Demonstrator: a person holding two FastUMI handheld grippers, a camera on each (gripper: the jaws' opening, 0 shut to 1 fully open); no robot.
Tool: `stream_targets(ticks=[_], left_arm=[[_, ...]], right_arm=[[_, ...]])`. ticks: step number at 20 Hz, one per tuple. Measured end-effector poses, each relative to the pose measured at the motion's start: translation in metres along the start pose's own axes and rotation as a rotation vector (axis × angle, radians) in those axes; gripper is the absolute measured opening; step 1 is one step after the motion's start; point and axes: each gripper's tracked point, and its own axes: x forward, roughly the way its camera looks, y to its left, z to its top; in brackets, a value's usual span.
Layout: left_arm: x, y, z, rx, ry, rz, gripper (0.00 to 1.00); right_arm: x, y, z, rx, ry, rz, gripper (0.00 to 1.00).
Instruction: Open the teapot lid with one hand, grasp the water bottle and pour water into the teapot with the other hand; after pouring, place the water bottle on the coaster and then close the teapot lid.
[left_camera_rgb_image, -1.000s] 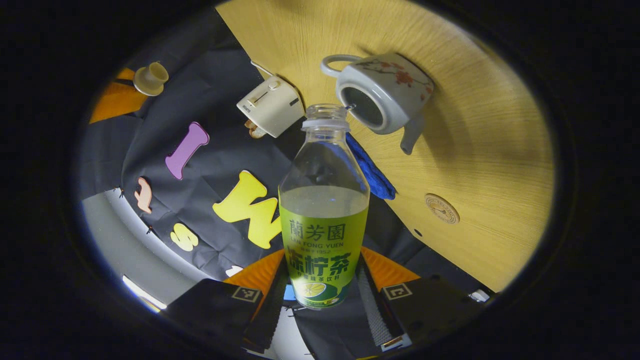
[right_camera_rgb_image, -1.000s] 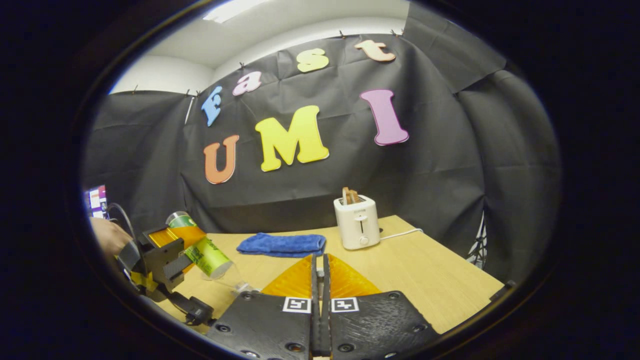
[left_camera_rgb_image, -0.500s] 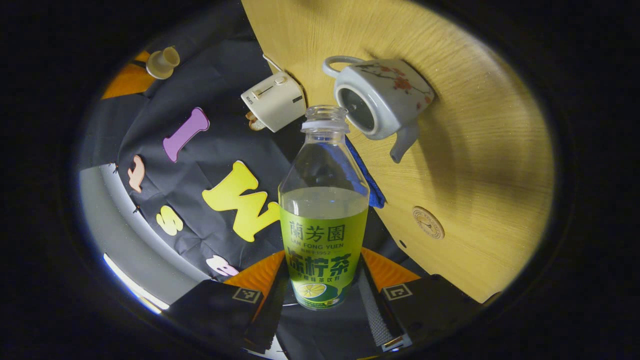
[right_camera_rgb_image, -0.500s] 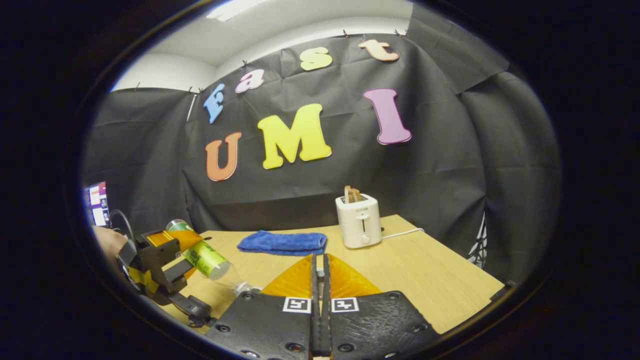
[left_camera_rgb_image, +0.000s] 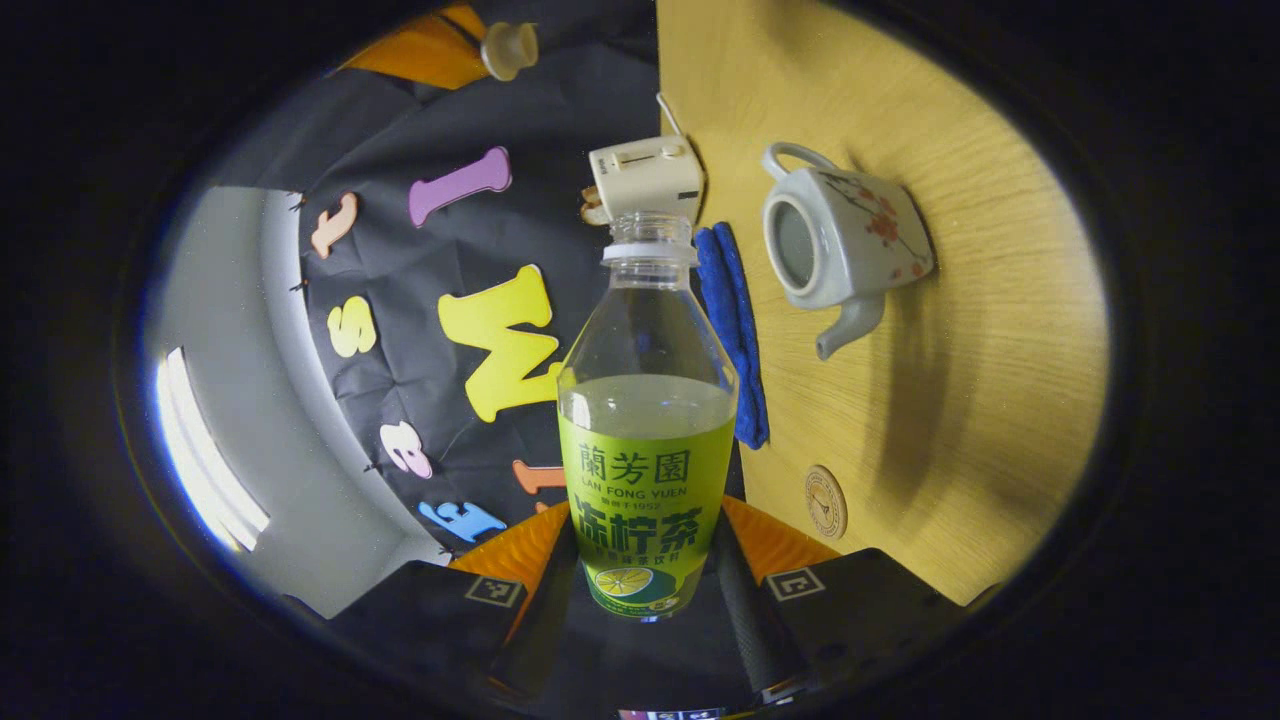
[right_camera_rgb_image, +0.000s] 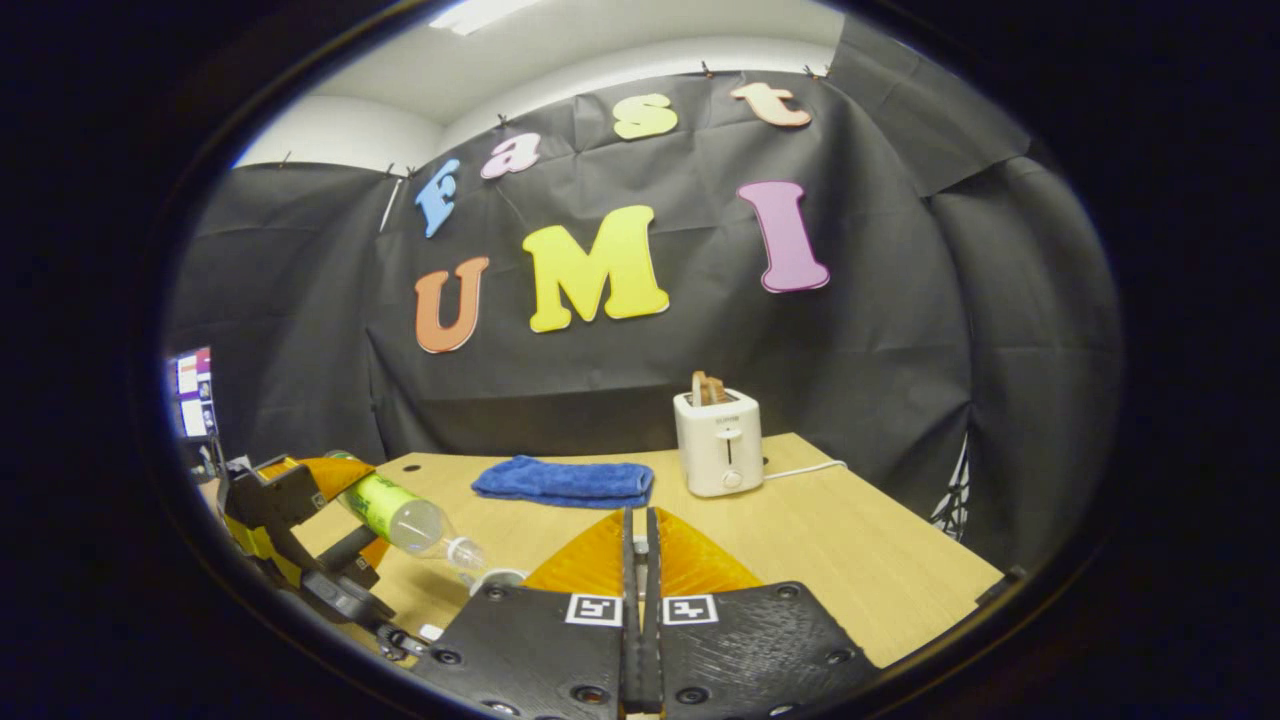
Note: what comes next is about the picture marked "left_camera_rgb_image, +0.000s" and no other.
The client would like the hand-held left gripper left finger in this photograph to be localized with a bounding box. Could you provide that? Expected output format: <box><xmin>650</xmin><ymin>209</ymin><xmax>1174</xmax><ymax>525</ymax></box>
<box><xmin>335</xmin><ymin>500</ymin><xmax>576</xmax><ymax>698</ymax></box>

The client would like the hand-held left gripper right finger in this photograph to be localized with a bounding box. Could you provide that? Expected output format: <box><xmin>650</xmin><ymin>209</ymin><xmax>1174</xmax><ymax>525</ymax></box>
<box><xmin>715</xmin><ymin>495</ymin><xmax>966</xmax><ymax>701</ymax></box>

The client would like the white teacup lid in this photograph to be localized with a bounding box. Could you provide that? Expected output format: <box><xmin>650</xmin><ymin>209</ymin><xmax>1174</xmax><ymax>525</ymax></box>
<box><xmin>480</xmin><ymin>22</ymin><xmax>539</xmax><ymax>83</ymax></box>

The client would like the round wooden coaster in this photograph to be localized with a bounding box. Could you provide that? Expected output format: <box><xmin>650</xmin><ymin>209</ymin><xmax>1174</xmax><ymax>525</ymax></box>
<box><xmin>805</xmin><ymin>465</ymin><xmax>849</xmax><ymax>541</ymax></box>

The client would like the green label water bottle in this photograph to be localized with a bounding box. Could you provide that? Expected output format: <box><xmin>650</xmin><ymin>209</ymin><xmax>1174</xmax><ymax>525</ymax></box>
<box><xmin>557</xmin><ymin>212</ymin><xmax>741</xmax><ymax>621</ymax></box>

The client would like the white floral teacup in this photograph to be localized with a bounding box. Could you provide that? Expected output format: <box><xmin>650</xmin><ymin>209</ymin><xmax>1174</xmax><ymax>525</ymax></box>
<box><xmin>762</xmin><ymin>142</ymin><xmax>936</xmax><ymax>361</ymax></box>

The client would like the black backdrop cloth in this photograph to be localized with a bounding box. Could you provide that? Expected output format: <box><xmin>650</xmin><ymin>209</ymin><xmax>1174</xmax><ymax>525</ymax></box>
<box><xmin>215</xmin><ymin>0</ymin><xmax>746</xmax><ymax>561</ymax></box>

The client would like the white toaster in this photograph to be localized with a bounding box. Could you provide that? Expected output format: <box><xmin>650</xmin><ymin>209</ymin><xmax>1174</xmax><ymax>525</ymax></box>
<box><xmin>588</xmin><ymin>135</ymin><xmax>706</xmax><ymax>226</ymax></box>

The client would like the blue towel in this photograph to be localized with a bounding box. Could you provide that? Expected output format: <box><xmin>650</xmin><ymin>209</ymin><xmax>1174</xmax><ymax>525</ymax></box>
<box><xmin>693</xmin><ymin>222</ymin><xmax>771</xmax><ymax>451</ymax></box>

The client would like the ceiling light panel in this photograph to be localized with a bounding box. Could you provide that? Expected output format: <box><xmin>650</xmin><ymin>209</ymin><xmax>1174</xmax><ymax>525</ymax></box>
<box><xmin>155</xmin><ymin>345</ymin><xmax>271</xmax><ymax>553</ymax></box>

